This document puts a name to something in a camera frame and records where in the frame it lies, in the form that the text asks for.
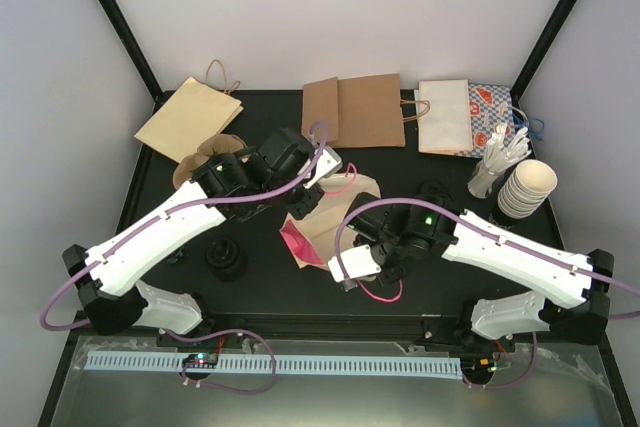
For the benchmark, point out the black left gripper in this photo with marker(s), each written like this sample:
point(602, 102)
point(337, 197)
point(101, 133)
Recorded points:
point(301, 207)

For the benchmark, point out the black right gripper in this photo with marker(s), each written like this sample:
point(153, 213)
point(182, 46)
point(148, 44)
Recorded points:
point(394, 275)

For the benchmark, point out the cake print paper bag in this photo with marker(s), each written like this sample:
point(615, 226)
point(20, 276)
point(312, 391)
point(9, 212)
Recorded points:
point(310, 241)

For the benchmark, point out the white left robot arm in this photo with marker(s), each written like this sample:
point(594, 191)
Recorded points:
point(108, 276)

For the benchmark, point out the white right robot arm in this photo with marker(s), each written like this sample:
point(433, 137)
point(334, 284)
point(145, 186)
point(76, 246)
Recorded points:
point(567, 293)

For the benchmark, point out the black cup lid stack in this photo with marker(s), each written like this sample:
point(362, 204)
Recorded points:
point(437, 193)

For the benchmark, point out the brown pulp cup carrier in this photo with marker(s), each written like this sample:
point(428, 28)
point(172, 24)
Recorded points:
point(217, 144)

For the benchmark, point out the brown kraft paper bag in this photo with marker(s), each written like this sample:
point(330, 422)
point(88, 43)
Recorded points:
point(361, 112)

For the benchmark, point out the stack of black lids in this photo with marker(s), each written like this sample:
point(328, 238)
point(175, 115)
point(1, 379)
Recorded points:
point(226, 259)

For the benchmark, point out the white paper bag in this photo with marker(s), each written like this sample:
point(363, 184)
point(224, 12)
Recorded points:
point(443, 116)

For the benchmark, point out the white plastic cutlery bunch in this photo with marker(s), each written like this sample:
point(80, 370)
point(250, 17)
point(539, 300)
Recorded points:
point(499, 156)

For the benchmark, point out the stack of paper cups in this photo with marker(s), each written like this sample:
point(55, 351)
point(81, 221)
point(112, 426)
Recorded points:
point(528, 186)

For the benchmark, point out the red blue patterned bag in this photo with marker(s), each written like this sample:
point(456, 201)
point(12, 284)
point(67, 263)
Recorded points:
point(491, 105)

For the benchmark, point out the tan paper bag with handles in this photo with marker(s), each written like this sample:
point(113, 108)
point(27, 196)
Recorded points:
point(193, 113)

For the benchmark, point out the white perforated front rail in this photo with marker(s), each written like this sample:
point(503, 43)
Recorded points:
point(313, 365)

